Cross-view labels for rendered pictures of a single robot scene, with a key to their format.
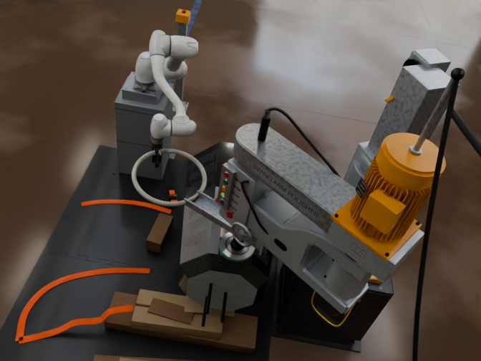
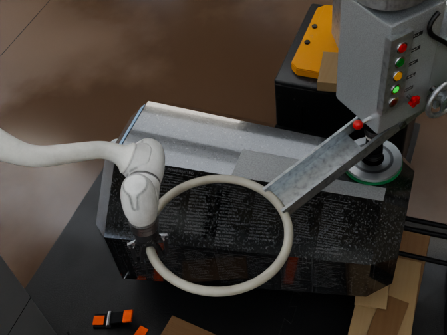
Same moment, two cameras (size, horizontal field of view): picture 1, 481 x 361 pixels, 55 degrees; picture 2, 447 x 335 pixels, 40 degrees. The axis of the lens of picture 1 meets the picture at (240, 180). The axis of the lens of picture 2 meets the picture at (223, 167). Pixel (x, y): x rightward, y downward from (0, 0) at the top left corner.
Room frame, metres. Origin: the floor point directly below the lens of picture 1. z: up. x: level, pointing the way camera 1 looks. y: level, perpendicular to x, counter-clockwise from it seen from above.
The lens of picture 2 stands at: (1.51, 1.44, 2.54)
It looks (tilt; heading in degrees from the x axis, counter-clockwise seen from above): 49 degrees down; 299
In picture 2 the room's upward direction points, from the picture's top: 9 degrees counter-clockwise
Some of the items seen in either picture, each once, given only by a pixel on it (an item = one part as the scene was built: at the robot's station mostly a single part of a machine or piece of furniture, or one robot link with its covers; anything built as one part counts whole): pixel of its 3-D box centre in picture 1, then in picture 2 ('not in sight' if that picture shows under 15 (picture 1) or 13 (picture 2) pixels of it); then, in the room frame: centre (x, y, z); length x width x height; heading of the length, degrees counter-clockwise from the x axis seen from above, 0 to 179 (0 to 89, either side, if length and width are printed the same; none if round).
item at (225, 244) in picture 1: (237, 245); (372, 159); (1.72, -0.06, 0.82); 0.21 x 0.21 x 0.01
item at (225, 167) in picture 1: (226, 187); (394, 73); (1.67, 0.06, 1.35); 0.08 x 0.03 x 0.28; 53
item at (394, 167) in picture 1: (391, 191); not in sight; (1.32, -0.58, 1.88); 0.31 x 0.28 x 0.40; 143
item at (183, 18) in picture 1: (180, 63); not in sight; (4.05, 0.83, 0.54); 0.20 x 0.20 x 1.09; 1
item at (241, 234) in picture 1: (246, 231); (436, 92); (1.55, -0.08, 1.18); 0.15 x 0.10 x 0.15; 53
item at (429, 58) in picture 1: (423, 68); not in sight; (2.10, -0.77, 2.00); 0.20 x 0.18 x 0.15; 91
